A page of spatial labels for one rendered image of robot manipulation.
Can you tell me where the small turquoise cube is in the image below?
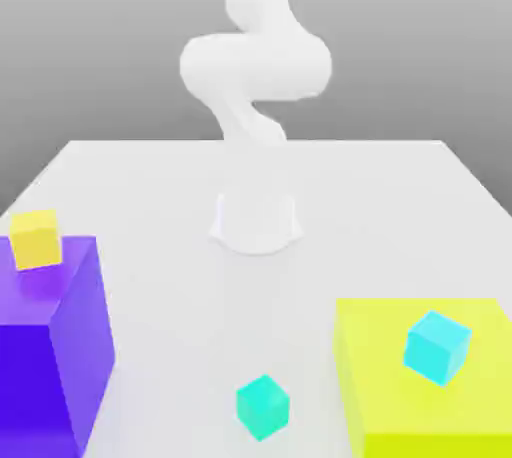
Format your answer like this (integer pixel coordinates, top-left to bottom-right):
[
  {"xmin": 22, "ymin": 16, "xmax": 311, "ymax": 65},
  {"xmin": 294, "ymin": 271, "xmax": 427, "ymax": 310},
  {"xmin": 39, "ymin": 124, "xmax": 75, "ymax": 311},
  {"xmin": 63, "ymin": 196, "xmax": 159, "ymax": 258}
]
[{"xmin": 235, "ymin": 373, "xmax": 291, "ymax": 443}]

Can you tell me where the small yellow cube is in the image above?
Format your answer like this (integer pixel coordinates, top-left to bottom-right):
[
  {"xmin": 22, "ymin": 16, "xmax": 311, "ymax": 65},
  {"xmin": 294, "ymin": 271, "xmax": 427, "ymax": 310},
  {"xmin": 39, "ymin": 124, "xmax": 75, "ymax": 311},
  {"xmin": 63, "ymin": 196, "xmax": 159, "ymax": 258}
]
[{"xmin": 8, "ymin": 208, "xmax": 64, "ymax": 271}]

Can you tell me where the small cyan cube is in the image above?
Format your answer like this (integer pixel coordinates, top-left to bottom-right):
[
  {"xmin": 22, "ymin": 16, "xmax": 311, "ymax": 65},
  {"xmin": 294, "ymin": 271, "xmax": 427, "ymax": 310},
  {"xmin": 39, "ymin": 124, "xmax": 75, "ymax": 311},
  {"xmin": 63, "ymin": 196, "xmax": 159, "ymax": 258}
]
[{"xmin": 402, "ymin": 309, "xmax": 474, "ymax": 388}]

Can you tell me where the large purple box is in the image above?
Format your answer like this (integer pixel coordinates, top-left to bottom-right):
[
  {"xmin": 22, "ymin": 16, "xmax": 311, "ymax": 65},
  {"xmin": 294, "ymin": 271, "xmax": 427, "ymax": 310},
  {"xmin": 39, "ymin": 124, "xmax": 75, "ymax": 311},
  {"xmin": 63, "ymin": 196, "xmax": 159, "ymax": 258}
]
[{"xmin": 0, "ymin": 235, "xmax": 117, "ymax": 458}]

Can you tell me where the large yellow-green box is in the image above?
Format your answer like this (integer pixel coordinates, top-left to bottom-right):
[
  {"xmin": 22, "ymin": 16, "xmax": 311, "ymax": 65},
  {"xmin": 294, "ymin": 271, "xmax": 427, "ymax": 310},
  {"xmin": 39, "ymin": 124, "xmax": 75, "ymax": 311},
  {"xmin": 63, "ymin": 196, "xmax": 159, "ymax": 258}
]
[{"xmin": 334, "ymin": 297, "xmax": 512, "ymax": 458}]

